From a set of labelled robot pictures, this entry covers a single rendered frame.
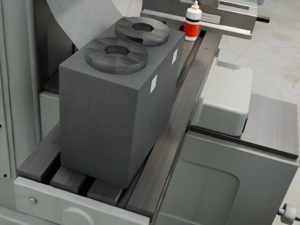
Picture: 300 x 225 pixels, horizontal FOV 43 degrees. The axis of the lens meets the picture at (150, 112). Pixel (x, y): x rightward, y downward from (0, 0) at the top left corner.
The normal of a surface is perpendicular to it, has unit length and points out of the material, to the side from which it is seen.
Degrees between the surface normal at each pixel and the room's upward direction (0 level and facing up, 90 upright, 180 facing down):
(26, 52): 89
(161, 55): 0
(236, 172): 90
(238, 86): 0
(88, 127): 90
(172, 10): 90
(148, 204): 0
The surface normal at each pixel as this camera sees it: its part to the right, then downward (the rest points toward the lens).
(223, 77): 0.12, -0.81
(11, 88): -0.22, 0.52
